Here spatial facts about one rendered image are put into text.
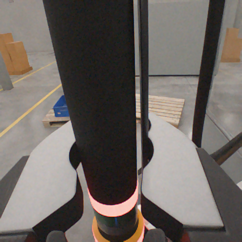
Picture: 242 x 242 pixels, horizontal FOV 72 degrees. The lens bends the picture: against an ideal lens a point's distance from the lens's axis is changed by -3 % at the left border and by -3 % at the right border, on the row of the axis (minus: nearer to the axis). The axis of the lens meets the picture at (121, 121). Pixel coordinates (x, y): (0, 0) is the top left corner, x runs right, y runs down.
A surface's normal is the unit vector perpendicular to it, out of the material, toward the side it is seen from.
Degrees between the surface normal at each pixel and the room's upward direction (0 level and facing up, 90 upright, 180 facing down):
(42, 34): 90
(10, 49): 90
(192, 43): 90
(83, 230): 0
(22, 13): 90
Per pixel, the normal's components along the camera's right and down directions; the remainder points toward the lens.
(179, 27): -0.14, 0.52
